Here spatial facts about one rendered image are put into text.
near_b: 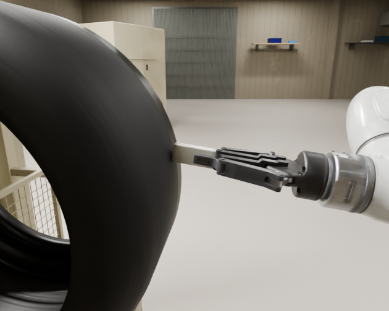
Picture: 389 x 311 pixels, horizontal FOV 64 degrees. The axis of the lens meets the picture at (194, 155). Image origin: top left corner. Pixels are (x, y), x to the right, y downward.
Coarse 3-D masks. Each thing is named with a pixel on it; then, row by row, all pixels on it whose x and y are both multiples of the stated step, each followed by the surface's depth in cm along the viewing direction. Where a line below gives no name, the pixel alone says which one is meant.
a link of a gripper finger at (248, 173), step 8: (224, 160) 46; (232, 160) 46; (232, 168) 46; (240, 168) 45; (248, 168) 45; (256, 168) 44; (264, 168) 45; (232, 176) 46; (240, 176) 45; (248, 176) 45; (256, 176) 44; (264, 176) 44; (272, 176) 43; (280, 176) 43; (256, 184) 45; (264, 184) 44
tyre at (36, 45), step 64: (0, 64) 32; (64, 64) 34; (128, 64) 50; (64, 128) 33; (128, 128) 37; (64, 192) 34; (128, 192) 36; (0, 256) 71; (64, 256) 71; (128, 256) 38
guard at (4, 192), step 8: (32, 176) 109; (40, 176) 115; (16, 184) 102; (24, 184) 105; (0, 192) 95; (8, 192) 98; (32, 192) 111; (32, 200) 111; (48, 200) 121; (56, 200) 125; (56, 208) 126; (16, 216) 103; (56, 216) 127; (56, 224) 128; (48, 232) 121
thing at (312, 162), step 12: (300, 156) 48; (312, 156) 46; (324, 156) 46; (276, 168) 46; (288, 168) 47; (300, 168) 47; (312, 168) 45; (324, 168) 45; (300, 180) 45; (312, 180) 45; (324, 180) 45; (300, 192) 46; (312, 192) 46
